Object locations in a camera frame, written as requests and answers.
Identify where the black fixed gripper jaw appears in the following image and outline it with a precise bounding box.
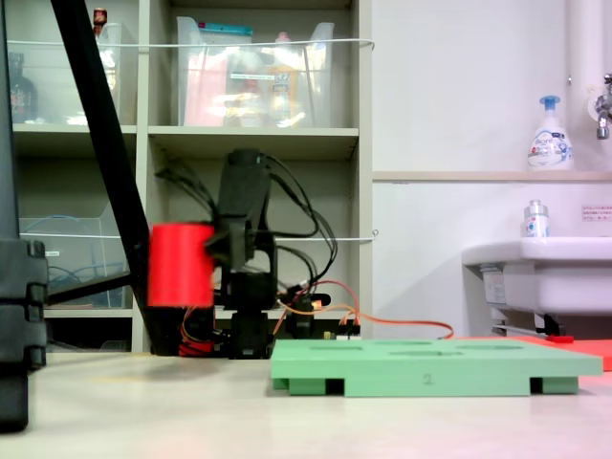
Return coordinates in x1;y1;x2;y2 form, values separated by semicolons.
204;230;230;265

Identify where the red cylinder block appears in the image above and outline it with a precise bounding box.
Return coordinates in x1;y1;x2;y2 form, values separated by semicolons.
146;222;216;308

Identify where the green shape-hole board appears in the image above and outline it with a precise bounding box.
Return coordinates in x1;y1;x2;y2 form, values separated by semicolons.
270;338;603;398

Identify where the small orange foam block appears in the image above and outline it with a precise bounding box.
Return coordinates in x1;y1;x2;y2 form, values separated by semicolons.
571;339;612;372

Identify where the black table clamp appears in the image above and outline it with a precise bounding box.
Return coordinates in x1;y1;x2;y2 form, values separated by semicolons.
148;305;188;356
285;292;332;341

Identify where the beige shelf unit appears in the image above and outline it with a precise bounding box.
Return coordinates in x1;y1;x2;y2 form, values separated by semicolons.
0;0;374;355

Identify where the thin black tripod brace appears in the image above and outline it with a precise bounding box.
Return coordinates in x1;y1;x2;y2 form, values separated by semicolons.
46;271;134;307

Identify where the circuit board with connectors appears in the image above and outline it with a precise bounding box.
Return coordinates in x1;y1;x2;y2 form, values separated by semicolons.
320;314;363;342

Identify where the clear bin with supplies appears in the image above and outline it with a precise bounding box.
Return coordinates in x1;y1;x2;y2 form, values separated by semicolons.
175;16;336;129

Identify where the smooth black tripod leg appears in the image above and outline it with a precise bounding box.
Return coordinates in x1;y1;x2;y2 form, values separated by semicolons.
50;0;166;356

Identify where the yellow bottle with pink cap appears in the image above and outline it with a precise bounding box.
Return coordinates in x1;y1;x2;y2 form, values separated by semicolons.
268;31;301;126

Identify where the notched black tripod leg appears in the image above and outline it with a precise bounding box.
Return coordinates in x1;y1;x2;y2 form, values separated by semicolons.
0;0;49;434

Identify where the clear bin with bottles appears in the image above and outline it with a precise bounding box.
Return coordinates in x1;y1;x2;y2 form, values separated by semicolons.
7;21;126;126

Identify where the dark glass bottle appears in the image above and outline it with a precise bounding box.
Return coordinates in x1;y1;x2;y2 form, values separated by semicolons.
7;51;39;124

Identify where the brown-capped bottle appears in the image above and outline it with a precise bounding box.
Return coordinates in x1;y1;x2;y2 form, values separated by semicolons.
91;7;119;92

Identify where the small clear sanitizer bottle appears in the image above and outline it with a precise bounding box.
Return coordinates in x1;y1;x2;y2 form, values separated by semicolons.
520;199;551;239

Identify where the white sink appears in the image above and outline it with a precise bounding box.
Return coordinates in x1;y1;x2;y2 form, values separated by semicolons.
461;236;612;336

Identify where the white foam soap pump bottle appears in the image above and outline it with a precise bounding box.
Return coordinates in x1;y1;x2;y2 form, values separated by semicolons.
527;94;575;171

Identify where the metal faucet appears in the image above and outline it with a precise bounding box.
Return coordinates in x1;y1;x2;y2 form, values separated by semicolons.
587;72;612;141

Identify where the white shelf cord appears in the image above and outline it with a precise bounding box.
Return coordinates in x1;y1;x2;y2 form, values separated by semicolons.
18;229;380;243

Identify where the black servo cable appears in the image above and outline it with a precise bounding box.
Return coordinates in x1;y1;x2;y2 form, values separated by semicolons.
265;153;339;300

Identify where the clear bin with blue cables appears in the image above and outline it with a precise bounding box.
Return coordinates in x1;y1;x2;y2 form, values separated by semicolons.
18;200;135;310

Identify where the thin orange wire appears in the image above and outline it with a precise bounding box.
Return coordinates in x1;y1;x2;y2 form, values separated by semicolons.
275;280;455;341

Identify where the small wall label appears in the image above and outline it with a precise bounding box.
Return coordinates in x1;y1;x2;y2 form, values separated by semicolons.
580;204;612;222

